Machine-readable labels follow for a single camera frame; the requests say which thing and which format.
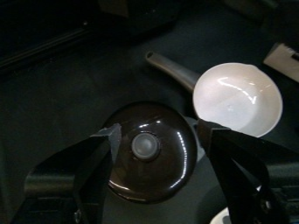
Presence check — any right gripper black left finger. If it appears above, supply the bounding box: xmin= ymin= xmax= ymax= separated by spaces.
xmin=11 ymin=122 xmax=125 ymax=224

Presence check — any white curved plastic piece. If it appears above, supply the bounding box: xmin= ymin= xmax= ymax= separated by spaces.
xmin=210 ymin=206 xmax=235 ymax=224

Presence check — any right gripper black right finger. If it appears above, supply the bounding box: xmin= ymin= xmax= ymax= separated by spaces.
xmin=197 ymin=118 xmax=299 ymax=224

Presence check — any dark brown pot lid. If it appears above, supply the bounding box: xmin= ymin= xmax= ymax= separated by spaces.
xmin=103 ymin=101 xmax=199 ymax=205

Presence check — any white knife block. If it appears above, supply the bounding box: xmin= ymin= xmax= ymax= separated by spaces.
xmin=263 ymin=42 xmax=299 ymax=83

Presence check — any black frame rail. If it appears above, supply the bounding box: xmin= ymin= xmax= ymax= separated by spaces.
xmin=0 ymin=21 xmax=95 ymax=74

